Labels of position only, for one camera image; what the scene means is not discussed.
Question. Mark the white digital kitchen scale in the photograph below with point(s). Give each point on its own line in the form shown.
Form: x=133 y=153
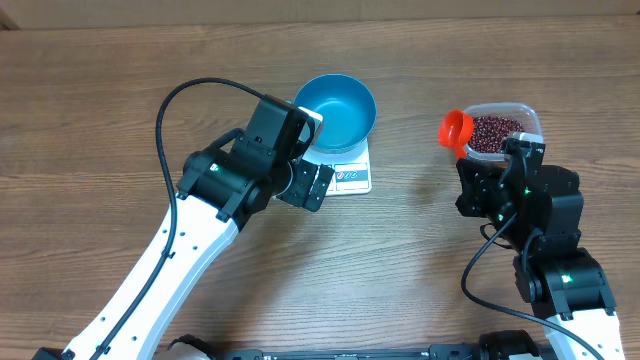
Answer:
x=352 y=170

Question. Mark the clear plastic bean container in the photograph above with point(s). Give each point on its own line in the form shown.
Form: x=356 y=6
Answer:
x=517 y=111

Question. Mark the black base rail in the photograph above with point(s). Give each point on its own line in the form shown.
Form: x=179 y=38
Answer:
x=434 y=352

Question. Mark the red adzuki beans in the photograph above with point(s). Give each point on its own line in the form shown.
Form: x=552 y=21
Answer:
x=490 y=132

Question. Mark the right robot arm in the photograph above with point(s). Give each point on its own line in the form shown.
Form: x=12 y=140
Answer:
x=537 y=209

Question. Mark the red measuring scoop blue handle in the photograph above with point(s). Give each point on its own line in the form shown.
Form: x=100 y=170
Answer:
x=455 y=132

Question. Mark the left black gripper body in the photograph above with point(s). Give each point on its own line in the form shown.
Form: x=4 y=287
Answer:
x=310 y=185

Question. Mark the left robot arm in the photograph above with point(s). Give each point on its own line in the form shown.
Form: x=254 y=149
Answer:
x=222 y=186

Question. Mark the blue metal bowl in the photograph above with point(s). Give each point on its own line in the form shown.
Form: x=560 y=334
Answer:
x=348 y=108

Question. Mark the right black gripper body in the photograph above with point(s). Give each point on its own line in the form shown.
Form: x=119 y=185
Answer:
x=473 y=185

